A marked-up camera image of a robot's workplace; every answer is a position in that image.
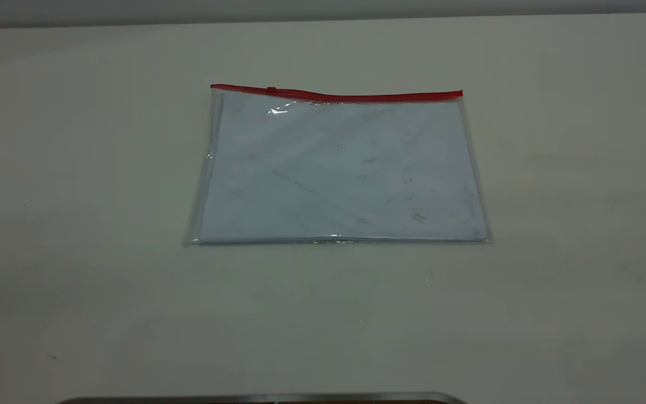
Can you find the white paper sheets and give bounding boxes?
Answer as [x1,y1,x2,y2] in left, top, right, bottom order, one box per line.
[198,93,489,243]

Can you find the clear plastic zip bag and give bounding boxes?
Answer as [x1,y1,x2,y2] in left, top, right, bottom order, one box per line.
[184,84,492,246]

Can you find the grey metal frame edge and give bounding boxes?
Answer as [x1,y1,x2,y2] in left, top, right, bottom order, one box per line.
[57,392,467,404]

